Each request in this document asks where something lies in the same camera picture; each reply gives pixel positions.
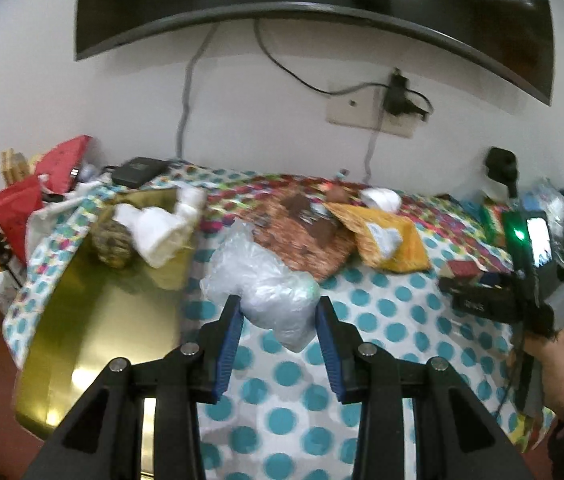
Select black set-top box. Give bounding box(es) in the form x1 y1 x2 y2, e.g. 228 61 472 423
111 156 170 187

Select black clamp mount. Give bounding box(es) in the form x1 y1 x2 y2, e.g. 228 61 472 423
483 146 521 197

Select black cable to adapter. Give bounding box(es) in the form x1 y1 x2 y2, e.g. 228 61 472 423
253 16 394 97

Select person's right hand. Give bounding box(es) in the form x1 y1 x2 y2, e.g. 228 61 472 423
527 316 564 421

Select white socks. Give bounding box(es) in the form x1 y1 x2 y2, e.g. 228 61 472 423
111 186 208 269

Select black power adapter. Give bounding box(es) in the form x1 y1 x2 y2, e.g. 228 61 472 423
386 67 411 117

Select black adapter output cable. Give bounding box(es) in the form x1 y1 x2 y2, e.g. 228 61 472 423
363 126 381 184

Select polka dot tablecloth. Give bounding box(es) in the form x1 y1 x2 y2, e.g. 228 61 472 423
2 159 564 480

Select white wall socket plate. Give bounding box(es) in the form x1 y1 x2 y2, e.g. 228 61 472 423
326 94 419 139

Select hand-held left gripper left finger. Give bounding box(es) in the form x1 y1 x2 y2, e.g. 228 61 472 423
24 295 243 480

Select yellow snack packet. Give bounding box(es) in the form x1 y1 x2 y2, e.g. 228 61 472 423
323 201 434 274

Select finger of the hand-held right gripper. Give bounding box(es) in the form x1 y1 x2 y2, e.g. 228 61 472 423
437 272 516 297

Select gold box with purple sides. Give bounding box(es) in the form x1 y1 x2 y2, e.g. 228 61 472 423
13 186 209 432

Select green and red box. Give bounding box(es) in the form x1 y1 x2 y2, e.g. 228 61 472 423
481 199 514 247

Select brown cartoon figurine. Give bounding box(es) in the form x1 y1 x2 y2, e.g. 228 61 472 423
326 169 351 204

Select wooden rack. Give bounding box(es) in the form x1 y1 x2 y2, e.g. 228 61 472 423
0 148 31 182

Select black angled plug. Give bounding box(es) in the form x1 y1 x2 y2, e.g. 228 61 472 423
408 89 434 122

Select clear plastic bag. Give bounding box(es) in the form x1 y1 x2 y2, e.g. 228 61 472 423
200 219 283 306
234 262 321 354

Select white bottle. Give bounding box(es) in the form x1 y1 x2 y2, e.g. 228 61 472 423
0 271 19 312

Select red paper bag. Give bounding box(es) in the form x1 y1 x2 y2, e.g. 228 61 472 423
36 134 94 194

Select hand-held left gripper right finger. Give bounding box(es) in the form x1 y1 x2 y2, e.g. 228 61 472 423
317 296 535 480

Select thin black television cable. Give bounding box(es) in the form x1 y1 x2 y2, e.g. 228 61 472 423
176 26 215 162

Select white tissue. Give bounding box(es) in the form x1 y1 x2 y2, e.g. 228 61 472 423
358 187 404 214

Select brown patterned snack packet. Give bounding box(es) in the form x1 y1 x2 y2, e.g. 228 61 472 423
253 194 359 282

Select clear bag of packets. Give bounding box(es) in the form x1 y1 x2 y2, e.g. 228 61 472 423
521 176 564 261

